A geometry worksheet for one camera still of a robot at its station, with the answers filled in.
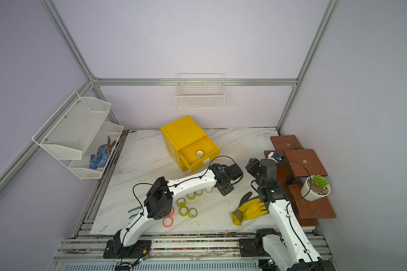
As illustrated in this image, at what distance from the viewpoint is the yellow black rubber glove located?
2.67 feet

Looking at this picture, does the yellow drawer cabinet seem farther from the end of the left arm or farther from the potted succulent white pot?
the potted succulent white pot

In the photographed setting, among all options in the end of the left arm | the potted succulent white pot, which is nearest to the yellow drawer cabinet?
the end of the left arm

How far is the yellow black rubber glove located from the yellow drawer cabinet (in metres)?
0.29

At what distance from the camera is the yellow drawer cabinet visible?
2.74 feet
